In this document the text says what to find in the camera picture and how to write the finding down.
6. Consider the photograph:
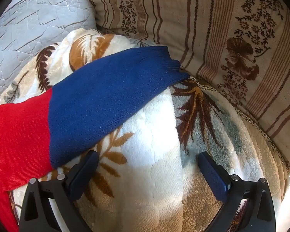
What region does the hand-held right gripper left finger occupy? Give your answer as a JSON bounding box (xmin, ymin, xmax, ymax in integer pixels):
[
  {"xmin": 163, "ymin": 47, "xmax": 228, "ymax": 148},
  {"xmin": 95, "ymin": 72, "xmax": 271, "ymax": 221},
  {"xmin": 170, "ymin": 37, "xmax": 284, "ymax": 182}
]
[{"xmin": 19, "ymin": 150, "xmax": 99, "ymax": 232}]

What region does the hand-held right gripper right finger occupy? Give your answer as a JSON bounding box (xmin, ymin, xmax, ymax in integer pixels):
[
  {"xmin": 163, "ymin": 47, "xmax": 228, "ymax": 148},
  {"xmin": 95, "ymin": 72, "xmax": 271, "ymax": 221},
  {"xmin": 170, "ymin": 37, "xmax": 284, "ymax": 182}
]
[{"xmin": 198, "ymin": 151, "xmax": 276, "ymax": 232}]

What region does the red and blue knit sweater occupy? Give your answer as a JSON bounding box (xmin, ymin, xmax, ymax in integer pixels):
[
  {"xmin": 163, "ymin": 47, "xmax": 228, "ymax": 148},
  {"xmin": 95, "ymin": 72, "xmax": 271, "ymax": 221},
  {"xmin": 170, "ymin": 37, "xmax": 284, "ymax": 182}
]
[{"xmin": 0, "ymin": 46, "xmax": 190, "ymax": 232}]

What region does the leaf print fleece blanket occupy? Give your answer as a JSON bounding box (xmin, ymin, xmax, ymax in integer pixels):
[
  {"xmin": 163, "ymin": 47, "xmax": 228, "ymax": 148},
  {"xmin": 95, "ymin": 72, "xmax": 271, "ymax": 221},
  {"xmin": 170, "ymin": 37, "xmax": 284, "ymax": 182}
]
[{"xmin": 0, "ymin": 28, "xmax": 290, "ymax": 232}]

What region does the striped floral sofa cushion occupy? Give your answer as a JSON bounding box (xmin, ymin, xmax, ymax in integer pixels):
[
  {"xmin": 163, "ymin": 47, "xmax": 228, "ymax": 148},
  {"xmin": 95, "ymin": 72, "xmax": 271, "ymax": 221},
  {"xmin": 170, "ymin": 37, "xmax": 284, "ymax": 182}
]
[{"xmin": 79, "ymin": 0, "xmax": 290, "ymax": 174}]

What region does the grey quilted pillow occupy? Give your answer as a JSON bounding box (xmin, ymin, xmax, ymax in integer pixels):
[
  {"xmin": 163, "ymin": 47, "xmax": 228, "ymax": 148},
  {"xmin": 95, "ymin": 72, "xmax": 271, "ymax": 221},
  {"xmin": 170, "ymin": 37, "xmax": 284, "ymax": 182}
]
[{"xmin": 0, "ymin": 0, "xmax": 97, "ymax": 116}]

